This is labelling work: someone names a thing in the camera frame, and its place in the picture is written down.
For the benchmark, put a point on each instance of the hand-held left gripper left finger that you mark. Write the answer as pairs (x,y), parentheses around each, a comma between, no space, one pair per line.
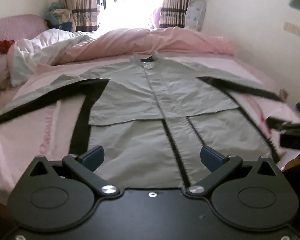
(92,156)

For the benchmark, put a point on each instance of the grey and black jacket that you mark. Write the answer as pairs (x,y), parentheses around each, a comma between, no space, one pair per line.
(145,92)

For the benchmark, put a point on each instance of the brown striped curtain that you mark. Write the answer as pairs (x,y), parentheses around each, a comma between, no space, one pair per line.
(173,7)
(80,7)

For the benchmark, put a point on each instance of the purple cloth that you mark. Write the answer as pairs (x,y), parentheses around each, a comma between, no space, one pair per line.
(155,17)

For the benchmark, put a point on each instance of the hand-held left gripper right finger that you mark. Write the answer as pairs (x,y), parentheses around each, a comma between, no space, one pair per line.
(211,158)

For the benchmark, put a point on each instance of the pile of plush toys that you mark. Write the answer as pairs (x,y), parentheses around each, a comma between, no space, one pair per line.
(58,17)

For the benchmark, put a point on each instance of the white quilt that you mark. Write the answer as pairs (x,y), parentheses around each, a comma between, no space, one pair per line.
(45,45)

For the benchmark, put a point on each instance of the pink quilt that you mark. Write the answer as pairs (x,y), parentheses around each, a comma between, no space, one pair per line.
(165,42)

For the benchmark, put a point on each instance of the pink printed blanket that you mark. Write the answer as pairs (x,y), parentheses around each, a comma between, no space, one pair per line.
(47,120)

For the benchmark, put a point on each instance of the white wall socket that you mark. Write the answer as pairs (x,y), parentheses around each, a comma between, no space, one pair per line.
(293,28)

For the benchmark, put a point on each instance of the pink padded headboard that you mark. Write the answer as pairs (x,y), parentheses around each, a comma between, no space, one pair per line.
(15,27)

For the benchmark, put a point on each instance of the red cloth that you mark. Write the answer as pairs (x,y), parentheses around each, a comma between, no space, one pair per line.
(1,46)

